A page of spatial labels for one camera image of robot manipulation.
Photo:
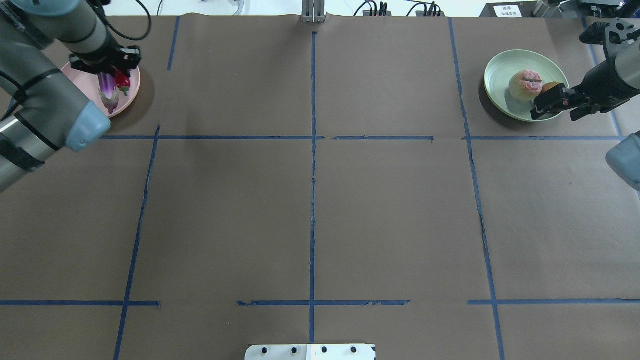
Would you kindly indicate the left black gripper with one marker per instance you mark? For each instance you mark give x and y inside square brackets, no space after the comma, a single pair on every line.
[101,62]

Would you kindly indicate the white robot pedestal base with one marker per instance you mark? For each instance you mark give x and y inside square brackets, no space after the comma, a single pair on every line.
[332,351]

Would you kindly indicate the pink yellow peach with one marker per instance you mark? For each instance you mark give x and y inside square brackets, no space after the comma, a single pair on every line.
[525,85]

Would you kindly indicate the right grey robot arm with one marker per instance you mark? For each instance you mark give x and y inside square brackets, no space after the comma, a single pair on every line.
[607,86]

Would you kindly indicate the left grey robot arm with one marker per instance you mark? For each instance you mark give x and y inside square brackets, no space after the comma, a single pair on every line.
[49,111]

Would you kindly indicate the green plate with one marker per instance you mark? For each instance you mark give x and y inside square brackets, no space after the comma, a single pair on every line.
[503,66]

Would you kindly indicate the pink plate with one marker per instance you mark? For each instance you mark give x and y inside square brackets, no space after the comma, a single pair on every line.
[89,85]

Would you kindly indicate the red chili pepper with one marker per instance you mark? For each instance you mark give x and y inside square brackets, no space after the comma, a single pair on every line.
[122,82]

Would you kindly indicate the red yellow pomegranate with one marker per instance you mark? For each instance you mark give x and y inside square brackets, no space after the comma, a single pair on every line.
[549,85]

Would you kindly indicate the aluminium frame post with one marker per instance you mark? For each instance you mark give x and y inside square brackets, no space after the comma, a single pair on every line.
[313,11]

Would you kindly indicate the purple eggplant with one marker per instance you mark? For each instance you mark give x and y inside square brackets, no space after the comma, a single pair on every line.
[108,92]

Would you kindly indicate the white label sign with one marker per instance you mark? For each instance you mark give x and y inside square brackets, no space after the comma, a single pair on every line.
[507,11]

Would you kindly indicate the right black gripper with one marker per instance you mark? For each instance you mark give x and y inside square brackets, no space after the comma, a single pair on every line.
[591,91]

